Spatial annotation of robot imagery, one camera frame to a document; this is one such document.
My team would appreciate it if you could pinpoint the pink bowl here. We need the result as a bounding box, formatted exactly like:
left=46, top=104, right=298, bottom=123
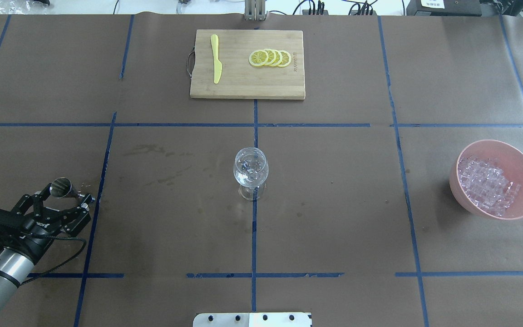
left=449, top=139, right=523, bottom=221

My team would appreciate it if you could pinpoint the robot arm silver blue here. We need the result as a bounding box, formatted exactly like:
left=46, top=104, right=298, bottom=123
left=0, top=178, right=95, bottom=311

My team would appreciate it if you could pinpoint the ice cubes pile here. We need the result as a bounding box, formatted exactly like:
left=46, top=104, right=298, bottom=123
left=457, top=156, right=522, bottom=218

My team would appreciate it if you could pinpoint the clear wine glass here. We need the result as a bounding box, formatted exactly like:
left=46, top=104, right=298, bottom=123
left=233, top=147, right=269, bottom=201

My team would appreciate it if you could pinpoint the black device box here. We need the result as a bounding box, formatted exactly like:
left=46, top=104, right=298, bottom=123
left=405, top=0, right=482, bottom=17

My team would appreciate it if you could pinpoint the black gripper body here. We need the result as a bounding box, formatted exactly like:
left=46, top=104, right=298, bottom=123
left=14, top=205, right=91, bottom=248

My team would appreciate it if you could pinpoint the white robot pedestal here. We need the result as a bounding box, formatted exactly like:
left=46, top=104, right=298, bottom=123
left=192, top=312, right=313, bottom=327

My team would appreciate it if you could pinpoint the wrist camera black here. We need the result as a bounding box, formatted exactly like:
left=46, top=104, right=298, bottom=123
left=0, top=209, right=25, bottom=242

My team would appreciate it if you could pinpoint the steel jigger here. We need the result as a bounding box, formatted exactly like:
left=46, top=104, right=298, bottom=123
left=49, top=177, right=84, bottom=199

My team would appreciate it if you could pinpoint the yellow plastic knife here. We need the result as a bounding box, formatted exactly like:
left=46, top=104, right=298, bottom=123
left=210, top=35, right=222, bottom=84

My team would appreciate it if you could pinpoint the bamboo cutting board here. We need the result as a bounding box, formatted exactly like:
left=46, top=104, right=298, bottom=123
left=190, top=29, right=306, bottom=101

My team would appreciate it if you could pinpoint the aluminium frame post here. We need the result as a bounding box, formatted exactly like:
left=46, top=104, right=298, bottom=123
left=244, top=0, right=267, bottom=21

